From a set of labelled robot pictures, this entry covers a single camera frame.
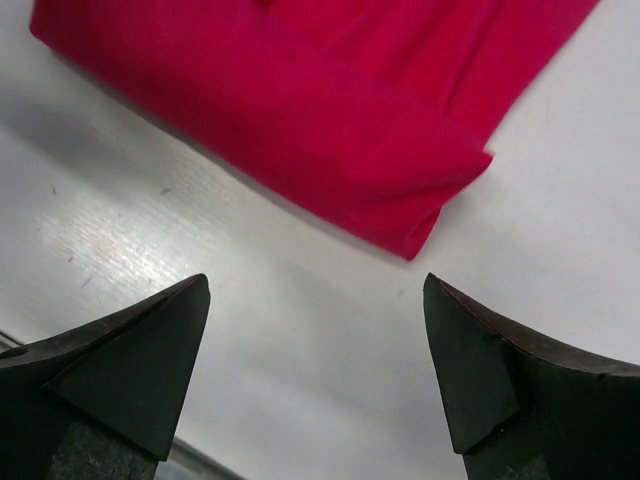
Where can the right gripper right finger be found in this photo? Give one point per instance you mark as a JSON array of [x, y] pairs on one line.
[[522, 405]]

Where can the aluminium front rail frame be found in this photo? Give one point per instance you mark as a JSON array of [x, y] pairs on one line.
[[187, 463]]

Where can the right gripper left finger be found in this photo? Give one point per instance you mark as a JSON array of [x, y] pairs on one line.
[[103, 400]]

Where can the red t shirt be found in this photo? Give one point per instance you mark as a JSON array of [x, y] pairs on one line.
[[368, 114]]

